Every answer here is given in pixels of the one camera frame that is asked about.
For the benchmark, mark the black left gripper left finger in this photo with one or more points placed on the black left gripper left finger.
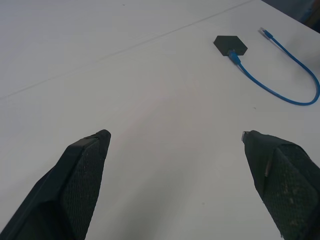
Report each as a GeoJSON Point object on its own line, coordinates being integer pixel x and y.
{"type": "Point", "coordinates": [67, 190]}

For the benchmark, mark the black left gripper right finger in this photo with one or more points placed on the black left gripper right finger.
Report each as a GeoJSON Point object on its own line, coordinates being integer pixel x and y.
{"type": "Point", "coordinates": [287, 185]}

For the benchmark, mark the black hexagonal device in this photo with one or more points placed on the black hexagonal device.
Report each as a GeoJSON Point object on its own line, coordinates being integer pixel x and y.
{"type": "Point", "coordinates": [228, 44]}

